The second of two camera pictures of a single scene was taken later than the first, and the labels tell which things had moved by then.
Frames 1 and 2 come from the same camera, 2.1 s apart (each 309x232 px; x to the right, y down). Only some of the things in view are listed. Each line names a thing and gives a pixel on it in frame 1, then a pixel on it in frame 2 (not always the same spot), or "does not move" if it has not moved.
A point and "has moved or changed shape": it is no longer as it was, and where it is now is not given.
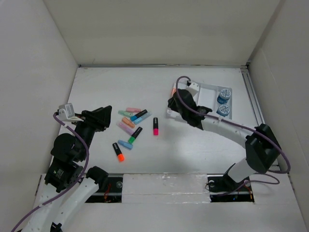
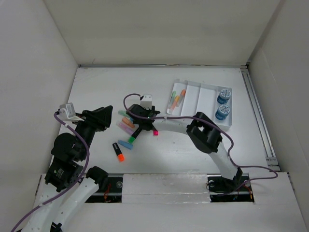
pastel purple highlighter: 127,129 does not move
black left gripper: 99,118 does not move
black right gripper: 172,104 to 152,108
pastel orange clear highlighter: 173,91 has moved or changed shape
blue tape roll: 224,96 does not move
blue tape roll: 223,110 does not move
